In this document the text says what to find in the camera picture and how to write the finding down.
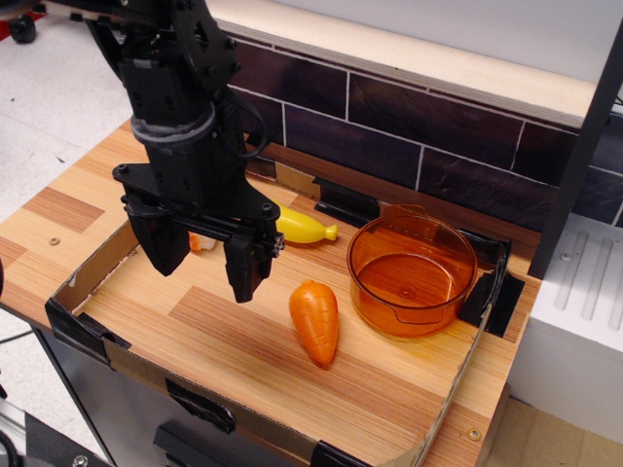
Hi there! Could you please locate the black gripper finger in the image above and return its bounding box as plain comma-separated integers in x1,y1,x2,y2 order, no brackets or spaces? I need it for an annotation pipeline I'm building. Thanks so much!
127,206,190,276
224,234,273,303

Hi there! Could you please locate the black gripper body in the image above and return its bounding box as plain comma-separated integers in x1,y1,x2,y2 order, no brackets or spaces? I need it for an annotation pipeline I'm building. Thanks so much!
113,99,283,257

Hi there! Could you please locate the salmon sushi toy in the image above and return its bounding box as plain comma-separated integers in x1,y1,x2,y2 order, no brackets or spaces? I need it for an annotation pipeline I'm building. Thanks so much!
188,232,216,252

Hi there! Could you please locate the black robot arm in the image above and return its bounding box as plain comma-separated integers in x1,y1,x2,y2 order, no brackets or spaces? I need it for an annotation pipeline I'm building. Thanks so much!
41,1,283,303

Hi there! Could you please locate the orange transparent plastic pot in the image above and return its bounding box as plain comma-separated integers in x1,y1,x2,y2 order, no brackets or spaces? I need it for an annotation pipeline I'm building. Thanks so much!
347,204,478,338

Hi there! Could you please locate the cardboard fence with black tape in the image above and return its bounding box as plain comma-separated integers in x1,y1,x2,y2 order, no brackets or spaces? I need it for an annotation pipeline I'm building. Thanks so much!
41,160,533,466

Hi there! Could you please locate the yellow toy banana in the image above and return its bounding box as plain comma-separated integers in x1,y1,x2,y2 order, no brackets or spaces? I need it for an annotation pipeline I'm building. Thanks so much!
276,203,338,244

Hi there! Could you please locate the orange toy carrot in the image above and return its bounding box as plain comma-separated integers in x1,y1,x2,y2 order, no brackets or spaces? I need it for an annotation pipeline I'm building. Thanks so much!
289,280,339,367

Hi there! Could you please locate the black caster wheel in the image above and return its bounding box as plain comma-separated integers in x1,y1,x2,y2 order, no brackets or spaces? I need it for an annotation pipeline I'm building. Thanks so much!
8,15,37,45

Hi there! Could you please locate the white grooved sink block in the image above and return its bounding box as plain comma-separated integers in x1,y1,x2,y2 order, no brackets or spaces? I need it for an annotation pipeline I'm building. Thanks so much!
508,214,622,443

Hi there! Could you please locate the black cable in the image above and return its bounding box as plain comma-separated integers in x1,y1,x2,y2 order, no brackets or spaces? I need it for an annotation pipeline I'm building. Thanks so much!
224,87,269,161

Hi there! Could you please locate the black vertical post right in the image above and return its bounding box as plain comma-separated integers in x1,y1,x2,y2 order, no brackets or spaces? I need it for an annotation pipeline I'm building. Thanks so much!
528,23,622,279

